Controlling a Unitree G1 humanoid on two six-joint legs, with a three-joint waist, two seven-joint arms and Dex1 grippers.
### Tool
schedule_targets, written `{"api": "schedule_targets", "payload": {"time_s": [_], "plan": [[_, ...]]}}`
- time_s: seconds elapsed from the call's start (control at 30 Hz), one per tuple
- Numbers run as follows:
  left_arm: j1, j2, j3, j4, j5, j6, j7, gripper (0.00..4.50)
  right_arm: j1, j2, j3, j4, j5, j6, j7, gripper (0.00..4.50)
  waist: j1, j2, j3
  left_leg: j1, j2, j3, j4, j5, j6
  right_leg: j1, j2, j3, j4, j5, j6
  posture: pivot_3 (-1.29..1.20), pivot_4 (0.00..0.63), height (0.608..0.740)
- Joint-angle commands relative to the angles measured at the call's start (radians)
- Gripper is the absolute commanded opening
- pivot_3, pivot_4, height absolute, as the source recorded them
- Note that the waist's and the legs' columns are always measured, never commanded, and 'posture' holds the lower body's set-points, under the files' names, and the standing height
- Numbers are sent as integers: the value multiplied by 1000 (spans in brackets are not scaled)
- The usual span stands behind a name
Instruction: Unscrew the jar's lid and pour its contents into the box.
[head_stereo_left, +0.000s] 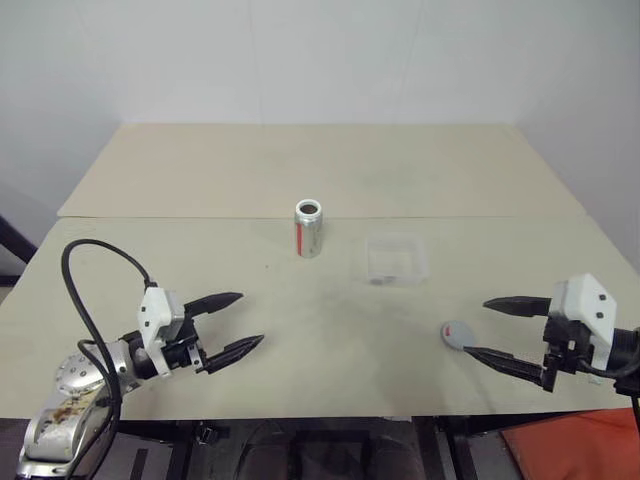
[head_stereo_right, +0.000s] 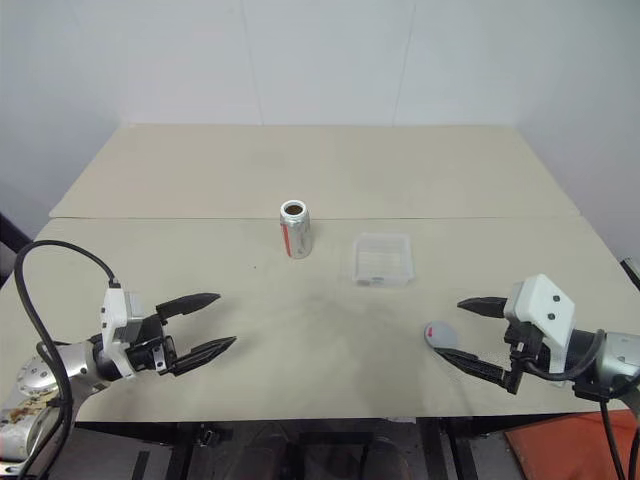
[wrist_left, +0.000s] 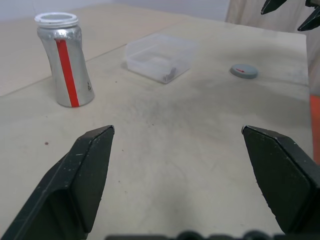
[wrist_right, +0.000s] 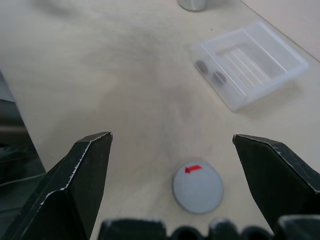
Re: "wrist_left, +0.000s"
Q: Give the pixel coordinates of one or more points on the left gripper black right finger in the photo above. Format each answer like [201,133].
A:
[287,182]

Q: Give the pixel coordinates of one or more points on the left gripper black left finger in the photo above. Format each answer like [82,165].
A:
[72,190]

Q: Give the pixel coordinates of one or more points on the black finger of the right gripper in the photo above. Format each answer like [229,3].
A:
[271,5]
[311,21]

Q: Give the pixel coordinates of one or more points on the grey round bottle cap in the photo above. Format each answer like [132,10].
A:
[243,71]

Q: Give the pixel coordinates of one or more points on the silver bottle with red stripe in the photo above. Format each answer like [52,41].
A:
[67,70]

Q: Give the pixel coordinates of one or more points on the clear plastic container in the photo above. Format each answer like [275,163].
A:
[160,55]

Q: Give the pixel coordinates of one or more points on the orange object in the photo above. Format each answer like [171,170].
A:
[315,127]

